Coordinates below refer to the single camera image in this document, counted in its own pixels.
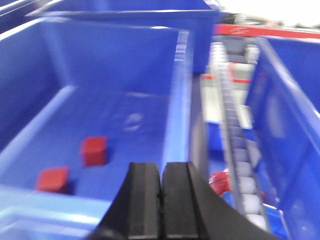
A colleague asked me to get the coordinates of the blue target bin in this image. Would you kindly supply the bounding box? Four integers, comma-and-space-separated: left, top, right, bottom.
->
0, 17, 193, 240

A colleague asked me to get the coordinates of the blue bin at right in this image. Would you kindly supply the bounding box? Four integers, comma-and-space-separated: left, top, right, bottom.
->
245, 37, 320, 240

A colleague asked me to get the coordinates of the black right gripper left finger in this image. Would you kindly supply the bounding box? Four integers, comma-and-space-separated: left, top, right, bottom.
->
87, 162, 161, 240

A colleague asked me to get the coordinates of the red cube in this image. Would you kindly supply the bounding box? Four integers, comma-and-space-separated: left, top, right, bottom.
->
35, 166, 70, 194
80, 136, 107, 167

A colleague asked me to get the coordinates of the roller conveyor track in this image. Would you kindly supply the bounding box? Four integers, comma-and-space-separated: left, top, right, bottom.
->
209, 42, 271, 233

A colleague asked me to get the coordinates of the red round object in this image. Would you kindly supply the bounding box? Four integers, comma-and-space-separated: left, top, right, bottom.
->
208, 171, 231, 197

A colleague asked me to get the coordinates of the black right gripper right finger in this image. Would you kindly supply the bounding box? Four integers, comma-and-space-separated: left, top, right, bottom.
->
162, 162, 276, 240

